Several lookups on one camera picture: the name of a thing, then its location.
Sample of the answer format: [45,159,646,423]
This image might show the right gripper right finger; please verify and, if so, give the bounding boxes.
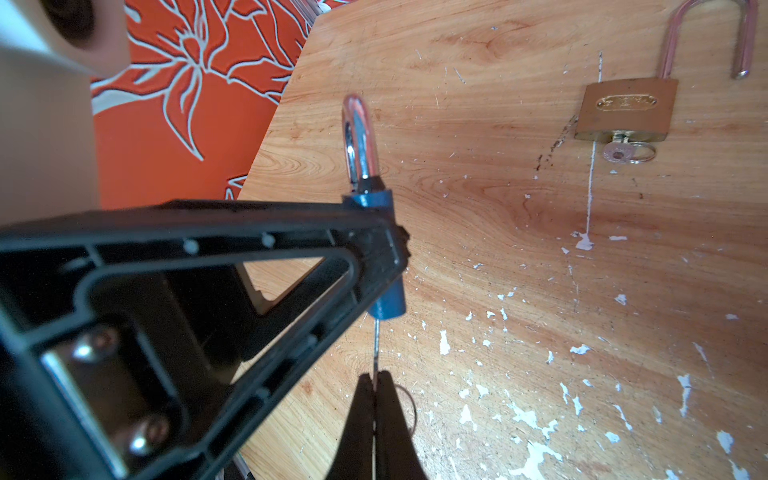
[374,371,427,480]

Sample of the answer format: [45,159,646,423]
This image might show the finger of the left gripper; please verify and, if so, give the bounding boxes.
[1,200,409,469]

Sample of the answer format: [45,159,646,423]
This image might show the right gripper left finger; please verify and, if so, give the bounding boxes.
[326,374,375,480]

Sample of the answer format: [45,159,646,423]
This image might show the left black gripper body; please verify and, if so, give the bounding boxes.
[0,311,241,480]

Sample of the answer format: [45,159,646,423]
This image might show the small dark key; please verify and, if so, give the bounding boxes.
[372,318,418,438]

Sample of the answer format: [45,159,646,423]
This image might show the blue padlock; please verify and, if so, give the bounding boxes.
[342,93,407,320]

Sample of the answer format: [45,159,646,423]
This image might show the brass padlock long shackle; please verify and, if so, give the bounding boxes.
[574,0,760,145]

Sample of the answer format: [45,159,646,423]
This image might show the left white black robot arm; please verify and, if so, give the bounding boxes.
[1,1,409,479]

